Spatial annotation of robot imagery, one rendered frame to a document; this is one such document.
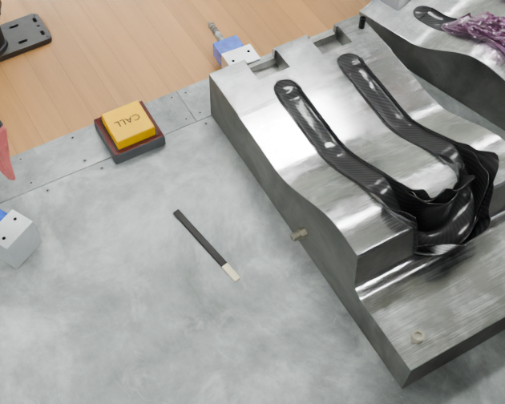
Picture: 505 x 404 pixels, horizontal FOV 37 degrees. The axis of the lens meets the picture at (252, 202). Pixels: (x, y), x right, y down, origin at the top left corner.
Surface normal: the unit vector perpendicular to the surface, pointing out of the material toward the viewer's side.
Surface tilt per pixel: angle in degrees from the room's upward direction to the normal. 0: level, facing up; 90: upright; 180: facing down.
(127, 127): 0
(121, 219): 0
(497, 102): 90
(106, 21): 0
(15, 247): 90
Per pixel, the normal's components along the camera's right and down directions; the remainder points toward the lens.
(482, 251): 0.01, -0.56
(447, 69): -0.68, 0.60
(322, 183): -0.21, -0.83
